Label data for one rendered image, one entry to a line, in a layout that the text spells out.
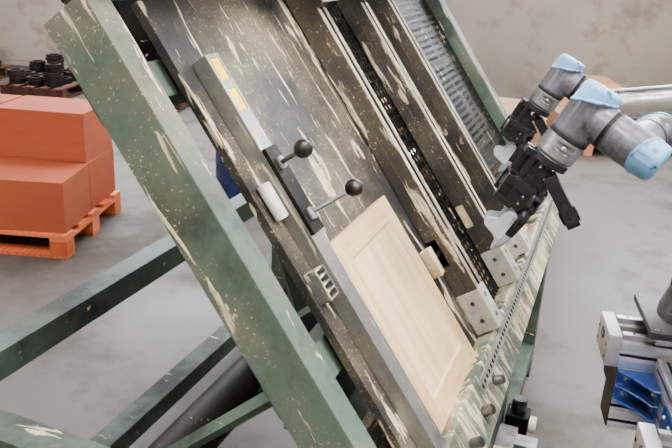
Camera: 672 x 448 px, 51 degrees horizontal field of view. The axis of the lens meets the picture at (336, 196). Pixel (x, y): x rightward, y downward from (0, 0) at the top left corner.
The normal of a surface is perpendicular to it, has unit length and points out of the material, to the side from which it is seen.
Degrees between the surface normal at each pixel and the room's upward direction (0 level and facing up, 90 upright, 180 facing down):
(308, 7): 90
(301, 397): 90
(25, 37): 90
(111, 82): 90
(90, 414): 0
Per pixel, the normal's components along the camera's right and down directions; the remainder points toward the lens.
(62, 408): 0.05, -0.94
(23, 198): -0.04, 0.33
